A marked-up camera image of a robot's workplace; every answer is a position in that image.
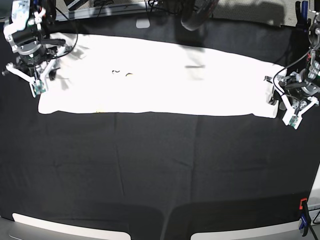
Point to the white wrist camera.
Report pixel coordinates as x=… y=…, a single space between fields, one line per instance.
x=291 y=119
x=38 y=87

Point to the black table cloth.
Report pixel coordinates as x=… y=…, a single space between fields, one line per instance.
x=156 y=175

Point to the blue clamp lower right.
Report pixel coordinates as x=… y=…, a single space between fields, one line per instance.
x=305 y=222

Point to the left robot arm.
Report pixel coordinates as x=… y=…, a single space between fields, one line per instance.
x=312 y=57

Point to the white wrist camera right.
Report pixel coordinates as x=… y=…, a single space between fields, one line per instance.
x=38 y=87

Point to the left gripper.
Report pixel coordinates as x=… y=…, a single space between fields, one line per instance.
x=294 y=94

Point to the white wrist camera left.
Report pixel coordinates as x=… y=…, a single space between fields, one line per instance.
x=291 y=119

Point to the red clamp lower right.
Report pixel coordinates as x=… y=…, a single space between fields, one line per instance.
x=303 y=205

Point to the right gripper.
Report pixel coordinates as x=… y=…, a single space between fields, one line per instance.
x=37 y=58

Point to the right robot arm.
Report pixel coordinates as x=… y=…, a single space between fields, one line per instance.
x=27 y=30

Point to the white printed t-shirt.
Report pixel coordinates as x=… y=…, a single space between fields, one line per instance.
x=109 y=74

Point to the blue clamp upper right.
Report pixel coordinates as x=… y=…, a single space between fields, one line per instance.
x=301 y=12

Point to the camera mount pole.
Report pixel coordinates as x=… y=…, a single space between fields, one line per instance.
x=192 y=14

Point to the blue clamp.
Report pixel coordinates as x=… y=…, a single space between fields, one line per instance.
x=301 y=12
x=305 y=222

